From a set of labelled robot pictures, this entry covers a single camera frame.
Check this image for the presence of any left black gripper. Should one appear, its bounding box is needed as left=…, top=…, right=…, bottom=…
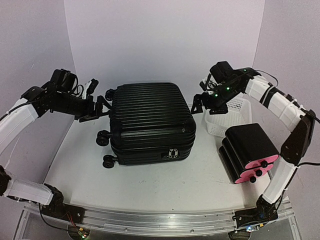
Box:
left=55, top=92, right=115, bottom=123

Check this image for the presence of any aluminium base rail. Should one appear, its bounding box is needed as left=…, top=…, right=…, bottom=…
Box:
left=24, top=199, right=300, bottom=239

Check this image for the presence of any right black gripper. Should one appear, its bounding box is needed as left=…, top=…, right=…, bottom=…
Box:
left=190, top=82, right=240, bottom=115

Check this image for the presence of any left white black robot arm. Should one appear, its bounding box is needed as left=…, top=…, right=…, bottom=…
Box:
left=0, top=69, right=112, bottom=219

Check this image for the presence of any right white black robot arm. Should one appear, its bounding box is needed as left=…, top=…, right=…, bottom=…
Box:
left=191, top=61, right=319, bottom=229

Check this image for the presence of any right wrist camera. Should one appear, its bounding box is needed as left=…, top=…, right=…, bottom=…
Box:
left=199, top=73, right=217, bottom=95

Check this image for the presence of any black ribbed hard-shell suitcase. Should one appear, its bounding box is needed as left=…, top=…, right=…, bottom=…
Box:
left=96, top=82, right=197, bottom=169

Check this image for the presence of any white perforated plastic basket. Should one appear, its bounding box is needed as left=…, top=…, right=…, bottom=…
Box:
left=204, top=97, right=252, bottom=138

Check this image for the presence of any silver zipper pull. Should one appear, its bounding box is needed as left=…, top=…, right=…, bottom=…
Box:
left=173, top=148, right=179, bottom=158
left=168, top=148, right=174, bottom=159

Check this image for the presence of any black pouch with pink end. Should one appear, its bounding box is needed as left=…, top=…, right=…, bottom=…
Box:
left=222, top=123, right=280, bottom=170

